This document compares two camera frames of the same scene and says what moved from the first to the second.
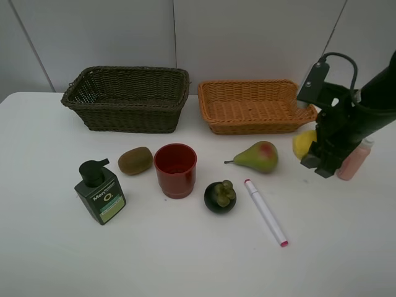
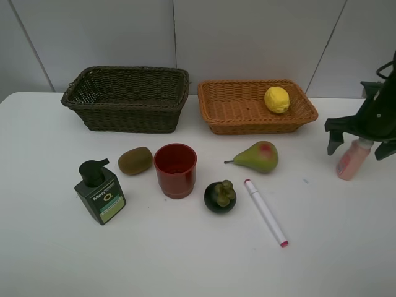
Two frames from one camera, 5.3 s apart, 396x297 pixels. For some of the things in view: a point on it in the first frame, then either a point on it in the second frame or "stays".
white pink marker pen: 269,218 stays
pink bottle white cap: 354,161 stays
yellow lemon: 302,142 → 276,99
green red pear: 262,156 stays
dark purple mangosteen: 220,197 stays
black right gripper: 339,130 → 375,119
